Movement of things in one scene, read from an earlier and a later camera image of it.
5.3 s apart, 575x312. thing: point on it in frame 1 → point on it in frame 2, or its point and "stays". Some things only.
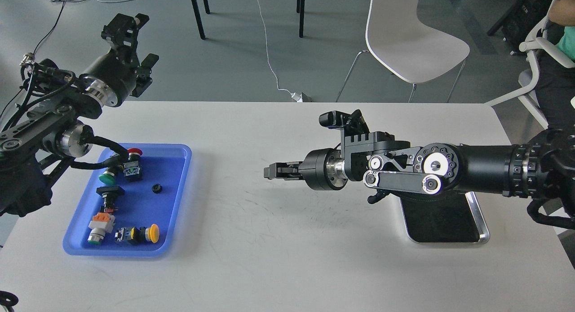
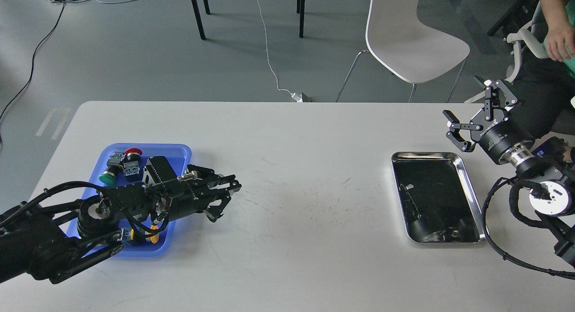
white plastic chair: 404,43 stays
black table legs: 300,2 stays
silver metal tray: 444,217 stays
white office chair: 532,44 → 534,37
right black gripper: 321,170 → 495,131
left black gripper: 109,79 → 189,195
